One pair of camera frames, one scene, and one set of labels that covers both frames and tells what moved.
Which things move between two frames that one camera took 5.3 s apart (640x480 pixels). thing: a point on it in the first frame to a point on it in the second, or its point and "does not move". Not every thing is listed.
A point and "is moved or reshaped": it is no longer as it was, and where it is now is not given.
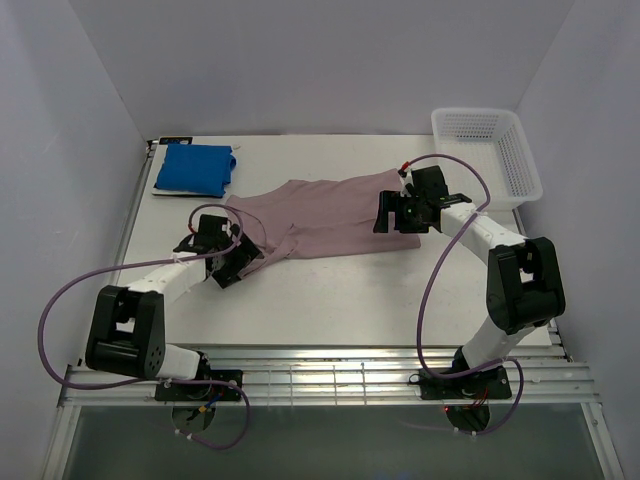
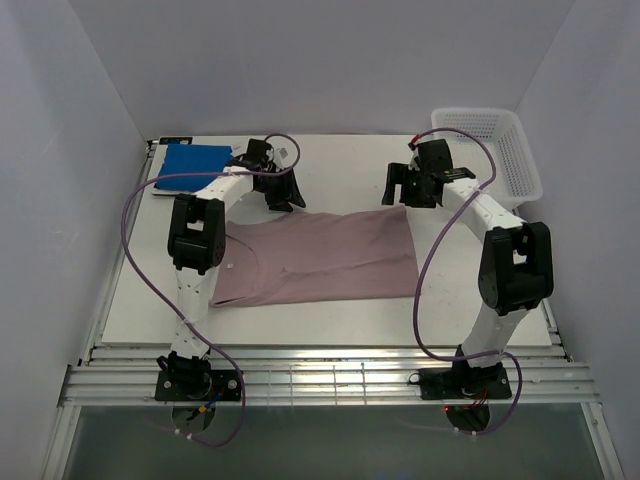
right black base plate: x=492 y=383 does not move
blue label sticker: x=175 y=140 does not move
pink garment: x=318 y=216 is moved or reshaped
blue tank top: x=197 y=169 does not move
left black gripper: x=245 y=252 to x=289 y=194
